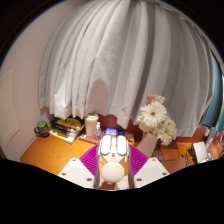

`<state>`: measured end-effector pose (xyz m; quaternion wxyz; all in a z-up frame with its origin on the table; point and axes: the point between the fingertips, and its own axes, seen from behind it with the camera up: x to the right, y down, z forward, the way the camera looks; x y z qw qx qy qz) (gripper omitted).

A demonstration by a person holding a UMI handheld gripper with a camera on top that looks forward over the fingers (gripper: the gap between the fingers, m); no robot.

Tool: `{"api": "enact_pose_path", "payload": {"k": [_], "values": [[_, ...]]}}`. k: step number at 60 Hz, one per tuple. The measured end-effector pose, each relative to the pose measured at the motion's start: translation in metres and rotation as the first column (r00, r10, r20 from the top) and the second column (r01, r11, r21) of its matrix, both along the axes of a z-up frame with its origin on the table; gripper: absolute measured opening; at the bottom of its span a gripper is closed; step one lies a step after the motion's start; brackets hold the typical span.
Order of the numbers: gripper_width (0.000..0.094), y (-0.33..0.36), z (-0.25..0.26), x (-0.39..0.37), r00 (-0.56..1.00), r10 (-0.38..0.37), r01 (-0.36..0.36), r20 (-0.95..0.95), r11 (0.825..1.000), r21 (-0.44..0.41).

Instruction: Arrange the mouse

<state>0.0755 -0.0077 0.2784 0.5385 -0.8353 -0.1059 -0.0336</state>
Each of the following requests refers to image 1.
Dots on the yellow and black book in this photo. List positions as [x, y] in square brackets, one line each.
[71, 122]

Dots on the white ceramic vase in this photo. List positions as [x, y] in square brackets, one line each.
[147, 145]

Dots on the yellow and white book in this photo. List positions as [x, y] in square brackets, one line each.
[63, 136]

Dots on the silver laptop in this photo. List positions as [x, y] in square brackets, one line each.
[200, 151]

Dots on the small clear pump bottle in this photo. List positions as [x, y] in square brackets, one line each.
[97, 131]

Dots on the blue and white book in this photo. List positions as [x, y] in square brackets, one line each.
[113, 132]

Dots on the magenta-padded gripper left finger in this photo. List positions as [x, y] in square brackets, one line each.
[75, 170]

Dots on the white computer mouse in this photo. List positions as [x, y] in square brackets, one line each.
[113, 156]

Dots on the white pleated curtain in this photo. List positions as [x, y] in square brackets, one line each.
[126, 60]

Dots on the white daisy flower bunch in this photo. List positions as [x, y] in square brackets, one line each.
[153, 115]

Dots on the dark mug with green inside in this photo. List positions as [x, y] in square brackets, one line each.
[42, 129]

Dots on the flat red book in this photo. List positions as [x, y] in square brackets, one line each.
[86, 137]

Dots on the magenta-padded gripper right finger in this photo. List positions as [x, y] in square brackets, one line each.
[151, 170]

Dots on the white tumbler cup with lid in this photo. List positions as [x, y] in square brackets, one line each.
[91, 125]

